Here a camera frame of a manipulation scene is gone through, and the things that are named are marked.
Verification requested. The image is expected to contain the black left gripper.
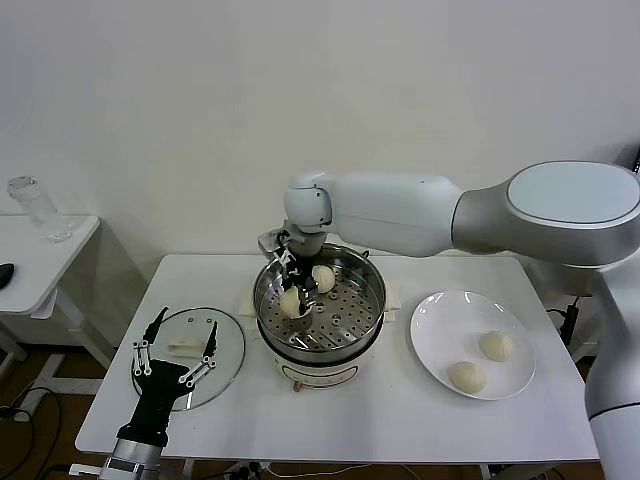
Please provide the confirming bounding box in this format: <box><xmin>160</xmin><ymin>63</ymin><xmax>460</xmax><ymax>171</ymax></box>
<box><xmin>115</xmin><ymin>306</ymin><xmax>220</xmax><ymax>446</ymax></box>

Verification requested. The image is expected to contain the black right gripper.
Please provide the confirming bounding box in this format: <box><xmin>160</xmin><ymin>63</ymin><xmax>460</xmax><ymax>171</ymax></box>
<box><xmin>277</xmin><ymin>248</ymin><xmax>321</xmax><ymax>317</ymax></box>

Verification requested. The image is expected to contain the white steamed baozi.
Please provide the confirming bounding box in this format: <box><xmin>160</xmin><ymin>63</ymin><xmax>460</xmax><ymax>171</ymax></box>
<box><xmin>478</xmin><ymin>330</ymin><xmax>515</xmax><ymax>363</ymax></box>
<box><xmin>446</xmin><ymin>360</ymin><xmax>487</xmax><ymax>398</ymax></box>
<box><xmin>278</xmin><ymin>288</ymin><xmax>305</xmax><ymax>320</ymax></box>
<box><xmin>312</xmin><ymin>264</ymin><xmax>336</xmax><ymax>295</ymax></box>

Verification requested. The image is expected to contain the round glass lid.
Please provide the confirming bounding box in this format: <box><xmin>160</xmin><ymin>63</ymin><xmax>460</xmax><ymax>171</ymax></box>
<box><xmin>130</xmin><ymin>306</ymin><xmax>246</xmax><ymax>412</ymax></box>

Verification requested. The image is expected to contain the stainless steel steamer basket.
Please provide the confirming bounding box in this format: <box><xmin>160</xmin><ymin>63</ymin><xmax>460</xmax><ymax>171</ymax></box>
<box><xmin>252</xmin><ymin>243</ymin><xmax>387</xmax><ymax>362</ymax></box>

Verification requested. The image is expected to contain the white electric cooker base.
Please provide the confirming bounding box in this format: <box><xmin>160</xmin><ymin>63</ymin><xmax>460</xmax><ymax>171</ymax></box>
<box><xmin>239</xmin><ymin>279</ymin><xmax>402</xmax><ymax>395</ymax></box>

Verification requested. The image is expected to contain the white power strip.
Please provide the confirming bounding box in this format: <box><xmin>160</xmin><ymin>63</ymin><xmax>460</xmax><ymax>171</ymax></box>
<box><xmin>230</xmin><ymin>460</ymin><xmax>274</xmax><ymax>479</ymax></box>

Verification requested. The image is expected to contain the white round plate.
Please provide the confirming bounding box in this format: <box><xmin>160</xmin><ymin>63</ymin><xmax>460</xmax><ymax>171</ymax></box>
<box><xmin>409</xmin><ymin>290</ymin><xmax>538</xmax><ymax>401</ymax></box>

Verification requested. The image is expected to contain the white side table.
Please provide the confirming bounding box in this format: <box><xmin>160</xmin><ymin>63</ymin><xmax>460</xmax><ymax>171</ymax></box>
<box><xmin>0</xmin><ymin>214</ymin><xmax>117</xmax><ymax>396</ymax></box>

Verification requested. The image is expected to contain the clear plastic water bottle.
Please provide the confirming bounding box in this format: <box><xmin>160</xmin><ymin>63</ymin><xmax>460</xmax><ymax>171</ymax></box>
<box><xmin>6</xmin><ymin>174</ymin><xmax>74</xmax><ymax>245</ymax></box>

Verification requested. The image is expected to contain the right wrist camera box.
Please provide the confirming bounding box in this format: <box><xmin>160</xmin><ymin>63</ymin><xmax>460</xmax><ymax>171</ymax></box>
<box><xmin>257</xmin><ymin>229</ymin><xmax>291</xmax><ymax>262</ymax></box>

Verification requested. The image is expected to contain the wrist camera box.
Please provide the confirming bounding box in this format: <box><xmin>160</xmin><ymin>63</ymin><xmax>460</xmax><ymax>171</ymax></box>
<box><xmin>257</xmin><ymin>229</ymin><xmax>291</xmax><ymax>262</ymax></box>
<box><xmin>68</xmin><ymin>462</ymin><xmax>109</xmax><ymax>477</ymax></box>

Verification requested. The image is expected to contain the black floor cable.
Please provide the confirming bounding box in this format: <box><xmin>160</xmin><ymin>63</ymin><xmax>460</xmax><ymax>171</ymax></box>
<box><xmin>0</xmin><ymin>387</ymin><xmax>64</xmax><ymax>480</ymax></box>

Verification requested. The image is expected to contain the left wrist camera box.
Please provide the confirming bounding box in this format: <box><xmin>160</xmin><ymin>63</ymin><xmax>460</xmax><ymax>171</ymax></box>
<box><xmin>68</xmin><ymin>462</ymin><xmax>109</xmax><ymax>477</ymax></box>

